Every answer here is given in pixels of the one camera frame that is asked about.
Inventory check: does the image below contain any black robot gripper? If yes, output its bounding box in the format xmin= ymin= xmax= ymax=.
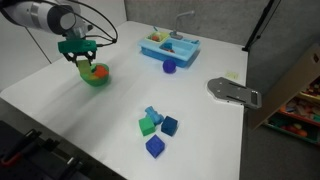
xmin=58 ymin=39 xmax=97 ymax=67

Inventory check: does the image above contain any yellow-green foam block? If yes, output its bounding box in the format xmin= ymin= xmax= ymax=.
xmin=78 ymin=60 xmax=92 ymax=79

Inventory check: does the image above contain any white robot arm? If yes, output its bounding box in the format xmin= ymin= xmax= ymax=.
xmin=0 ymin=0 xmax=97 ymax=64

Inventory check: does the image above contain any orange toy in bowl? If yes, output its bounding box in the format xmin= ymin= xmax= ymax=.
xmin=94 ymin=65 xmax=109 ymax=78

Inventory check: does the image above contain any green plastic bowl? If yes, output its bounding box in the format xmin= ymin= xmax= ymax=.
xmin=80 ymin=63 xmax=110 ymax=87

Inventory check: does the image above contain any green foam block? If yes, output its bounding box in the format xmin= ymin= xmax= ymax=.
xmin=139 ymin=117 xmax=155 ymax=136

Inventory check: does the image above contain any dark blue foam block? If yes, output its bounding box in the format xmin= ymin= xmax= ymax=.
xmin=161 ymin=116 xmax=178 ymax=136

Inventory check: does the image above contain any royal blue foam block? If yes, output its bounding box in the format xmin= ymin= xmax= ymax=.
xmin=146 ymin=135 xmax=165 ymax=158

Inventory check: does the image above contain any yellow-green sink basket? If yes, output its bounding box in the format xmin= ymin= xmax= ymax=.
xmin=146 ymin=31 xmax=169 ymax=43

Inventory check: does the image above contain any blue cup in sink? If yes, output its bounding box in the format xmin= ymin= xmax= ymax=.
xmin=161 ymin=43 xmax=175 ymax=53

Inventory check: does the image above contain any purple ball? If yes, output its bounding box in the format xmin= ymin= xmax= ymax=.
xmin=162 ymin=60 xmax=176 ymax=74

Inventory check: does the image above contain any grey toy faucet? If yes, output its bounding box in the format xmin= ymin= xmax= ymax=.
xmin=170 ymin=10 xmax=195 ymax=40

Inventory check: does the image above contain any blue toy sink basin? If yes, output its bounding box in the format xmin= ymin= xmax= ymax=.
xmin=138 ymin=31 xmax=200 ymax=68

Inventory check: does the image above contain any black clamp equipment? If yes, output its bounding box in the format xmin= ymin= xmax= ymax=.
xmin=0 ymin=121 xmax=115 ymax=180

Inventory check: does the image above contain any grey metal mounting plate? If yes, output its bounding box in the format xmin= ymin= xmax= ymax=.
xmin=207 ymin=77 xmax=262 ymax=109

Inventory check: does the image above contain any small yellow sticky note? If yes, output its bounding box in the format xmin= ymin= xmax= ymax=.
xmin=225 ymin=71 xmax=239 ymax=80

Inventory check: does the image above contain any black tripod pole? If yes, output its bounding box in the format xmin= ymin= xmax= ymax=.
xmin=242 ymin=0 xmax=282 ymax=52

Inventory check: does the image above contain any wooden toy shelf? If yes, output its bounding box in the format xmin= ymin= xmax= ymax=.
xmin=249 ymin=43 xmax=320 ymax=145

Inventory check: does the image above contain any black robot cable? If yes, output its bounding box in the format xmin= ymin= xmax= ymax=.
xmin=36 ymin=0 xmax=119 ymax=47

